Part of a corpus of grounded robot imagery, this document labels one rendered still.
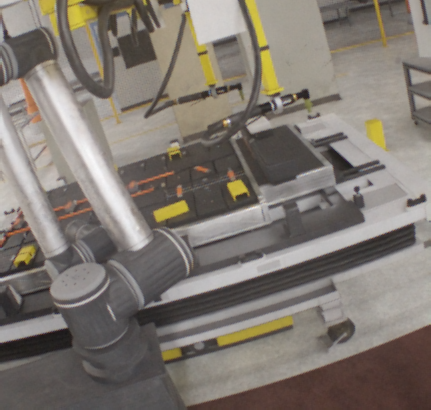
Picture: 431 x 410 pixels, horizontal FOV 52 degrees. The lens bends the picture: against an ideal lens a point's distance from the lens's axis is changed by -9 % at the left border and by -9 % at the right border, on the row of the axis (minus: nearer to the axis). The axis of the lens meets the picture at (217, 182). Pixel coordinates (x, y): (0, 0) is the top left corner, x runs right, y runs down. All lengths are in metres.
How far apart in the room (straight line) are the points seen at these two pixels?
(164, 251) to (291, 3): 5.64
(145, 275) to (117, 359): 0.30
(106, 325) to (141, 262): 0.24
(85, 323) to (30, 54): 0.89
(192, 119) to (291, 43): 1.78
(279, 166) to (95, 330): 1.22
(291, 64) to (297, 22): 0.62
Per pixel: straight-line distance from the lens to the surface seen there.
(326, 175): 2.42
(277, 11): 6.85
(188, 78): 6.83
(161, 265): 1.57
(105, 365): 1.61
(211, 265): 2.09
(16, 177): 1.61
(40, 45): 1.69
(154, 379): 1.58
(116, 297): 1.51
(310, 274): 2.54
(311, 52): 7.01
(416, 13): 4.64
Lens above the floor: 1.92
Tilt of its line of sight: 21 degrees down
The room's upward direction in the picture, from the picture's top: 17 degrees counter-clockwise
